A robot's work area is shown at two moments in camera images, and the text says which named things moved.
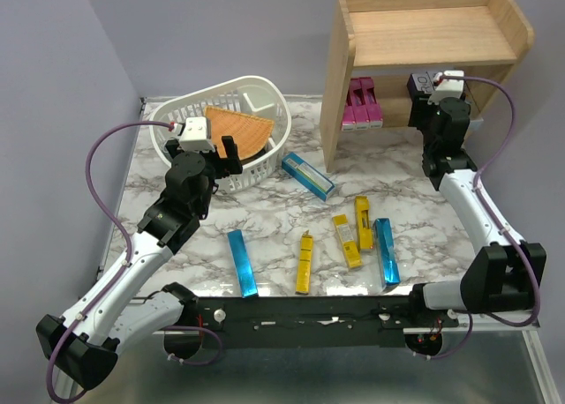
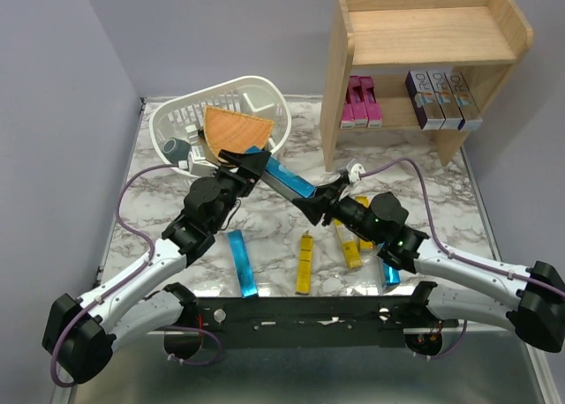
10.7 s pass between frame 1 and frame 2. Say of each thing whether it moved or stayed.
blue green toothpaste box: moved
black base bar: stayed
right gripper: moved
